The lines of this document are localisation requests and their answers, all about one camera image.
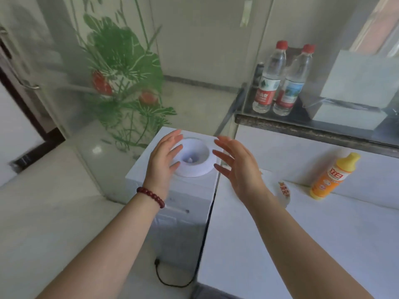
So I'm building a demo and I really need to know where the person's right hand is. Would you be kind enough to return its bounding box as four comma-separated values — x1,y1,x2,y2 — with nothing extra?
213,135,269,203

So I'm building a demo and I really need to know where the person's left hand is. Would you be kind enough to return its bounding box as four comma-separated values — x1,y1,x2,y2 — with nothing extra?
142,129,184,197

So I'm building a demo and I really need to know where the person's right forearm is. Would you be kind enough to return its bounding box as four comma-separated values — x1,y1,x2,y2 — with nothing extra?
248,188,374,299

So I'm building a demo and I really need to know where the person's left forearm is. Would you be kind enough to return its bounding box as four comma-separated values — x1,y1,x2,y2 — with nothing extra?
37,192,165,299

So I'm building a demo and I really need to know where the white water dispenser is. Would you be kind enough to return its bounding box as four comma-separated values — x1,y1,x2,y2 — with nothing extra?
125,126,219,278

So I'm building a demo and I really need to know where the white packet with red print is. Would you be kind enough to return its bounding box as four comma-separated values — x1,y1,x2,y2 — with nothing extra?
274,180,292,210

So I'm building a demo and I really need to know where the dark stone windowsill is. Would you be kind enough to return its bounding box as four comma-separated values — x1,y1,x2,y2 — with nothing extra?
234,113,399,159

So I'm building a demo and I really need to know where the clear water bottle, green label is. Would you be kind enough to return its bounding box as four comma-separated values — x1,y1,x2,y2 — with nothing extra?
252,40,288,114

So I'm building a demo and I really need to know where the dark drink can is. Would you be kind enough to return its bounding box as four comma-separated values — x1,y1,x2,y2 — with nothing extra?
255,62,265,88

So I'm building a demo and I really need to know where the orange yellow detergent bottle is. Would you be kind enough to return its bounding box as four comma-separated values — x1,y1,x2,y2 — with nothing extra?
309,152,361,200

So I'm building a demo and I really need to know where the clear water bottle, blue label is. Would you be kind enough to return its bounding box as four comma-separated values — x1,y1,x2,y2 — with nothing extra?
273,44,316,117

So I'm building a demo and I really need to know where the frosted glass door, plant print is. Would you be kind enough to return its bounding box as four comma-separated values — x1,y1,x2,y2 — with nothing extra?
0,0,275,203

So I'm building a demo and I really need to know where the white box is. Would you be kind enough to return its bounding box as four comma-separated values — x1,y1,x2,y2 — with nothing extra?
311,50,398,131

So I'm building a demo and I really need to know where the dark red bead bracelet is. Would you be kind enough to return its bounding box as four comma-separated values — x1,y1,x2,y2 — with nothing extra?
137,187,166,209

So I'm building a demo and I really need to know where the black power cable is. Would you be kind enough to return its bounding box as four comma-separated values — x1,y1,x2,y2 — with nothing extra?
154,184,219,289

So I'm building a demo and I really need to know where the dark brown door frame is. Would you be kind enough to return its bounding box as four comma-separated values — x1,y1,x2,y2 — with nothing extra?
0,40,67,172

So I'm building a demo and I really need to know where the metal door handle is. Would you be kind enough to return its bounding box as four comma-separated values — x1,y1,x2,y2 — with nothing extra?
0,26,41,91

